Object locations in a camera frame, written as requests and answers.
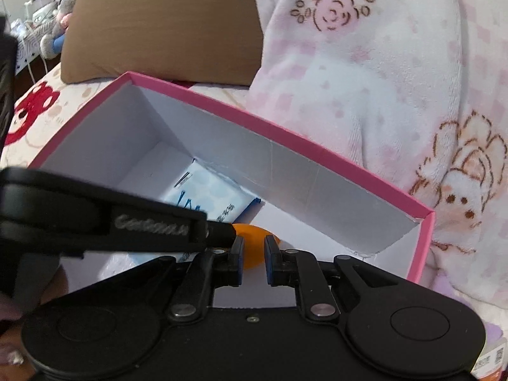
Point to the pink checked cartoon pillow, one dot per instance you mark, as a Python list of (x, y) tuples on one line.
[(397, 67)]

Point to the orange egg-shaped makeup sponge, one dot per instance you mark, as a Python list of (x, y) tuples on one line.
[(254, 246)]

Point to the pink cardboard box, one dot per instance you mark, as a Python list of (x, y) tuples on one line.
[(317, 190)]

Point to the blue wet wipes packet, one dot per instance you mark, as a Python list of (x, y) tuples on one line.
[(214, 190)]

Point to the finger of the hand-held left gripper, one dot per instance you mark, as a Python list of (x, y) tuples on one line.
[(220, 235)]

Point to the grey stuffed toy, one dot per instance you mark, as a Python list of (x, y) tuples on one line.
[(67, 0)]

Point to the brown cushion with cloud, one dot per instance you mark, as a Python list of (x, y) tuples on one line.
[(158, 27)]

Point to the person's left hand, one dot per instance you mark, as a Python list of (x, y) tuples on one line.
[(12, 341)]

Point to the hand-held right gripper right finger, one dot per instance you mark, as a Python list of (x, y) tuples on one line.
[(270, 264)]

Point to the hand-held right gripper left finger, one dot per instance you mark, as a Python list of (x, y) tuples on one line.
[(239, 264)]

